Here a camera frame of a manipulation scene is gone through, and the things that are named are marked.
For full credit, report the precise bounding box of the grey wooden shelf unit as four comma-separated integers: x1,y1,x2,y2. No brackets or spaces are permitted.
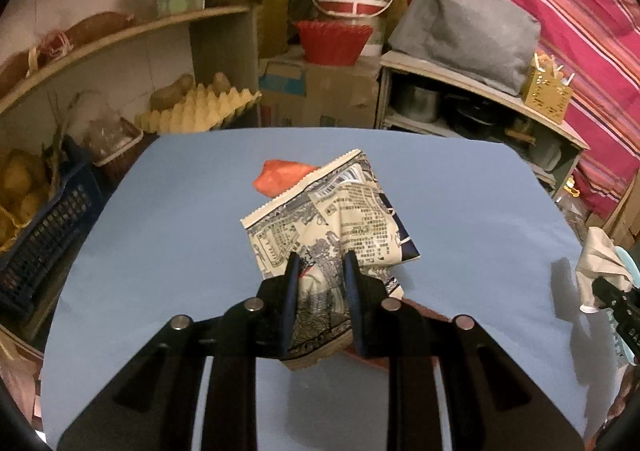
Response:
376,50,589,197

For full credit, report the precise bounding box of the yellow egg tray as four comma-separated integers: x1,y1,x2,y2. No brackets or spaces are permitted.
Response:
134,85,262,135

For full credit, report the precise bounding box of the dark blue plastic crate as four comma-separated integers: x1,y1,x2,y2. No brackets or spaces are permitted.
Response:
1,163,104,321

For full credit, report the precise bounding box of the grey fabric cover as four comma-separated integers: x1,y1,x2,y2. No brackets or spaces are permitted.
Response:
390,0,541,96

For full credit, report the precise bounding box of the curved wooden shelf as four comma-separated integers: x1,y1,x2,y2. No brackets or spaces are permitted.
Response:
1,5,250,114

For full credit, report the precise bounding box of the white plastic bag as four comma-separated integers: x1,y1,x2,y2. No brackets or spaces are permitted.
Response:
575,227,634,315

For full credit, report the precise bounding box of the cooking oil bottle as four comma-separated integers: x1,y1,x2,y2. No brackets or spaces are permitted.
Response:
554,176,582,226

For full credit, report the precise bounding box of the orange plastic wrapper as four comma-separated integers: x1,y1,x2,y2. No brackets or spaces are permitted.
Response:
253,160,317,198

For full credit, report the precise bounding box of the yellow perforated holder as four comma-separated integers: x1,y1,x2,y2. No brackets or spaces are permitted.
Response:
521,52,575,125

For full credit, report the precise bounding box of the striped pink curtain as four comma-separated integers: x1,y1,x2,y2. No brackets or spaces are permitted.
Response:
391,0,640,220

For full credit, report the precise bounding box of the red plastic bowl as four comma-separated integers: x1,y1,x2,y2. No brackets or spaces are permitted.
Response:
295,20,373,67

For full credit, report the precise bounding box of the cardboard box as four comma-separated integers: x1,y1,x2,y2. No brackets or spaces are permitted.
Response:
258,50,381,128

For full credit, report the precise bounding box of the light blue laundry basket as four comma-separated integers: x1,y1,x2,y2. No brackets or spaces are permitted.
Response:
608,246,639,367

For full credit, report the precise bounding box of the printed black white snack bag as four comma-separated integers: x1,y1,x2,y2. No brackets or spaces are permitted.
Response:
241,149,420,371

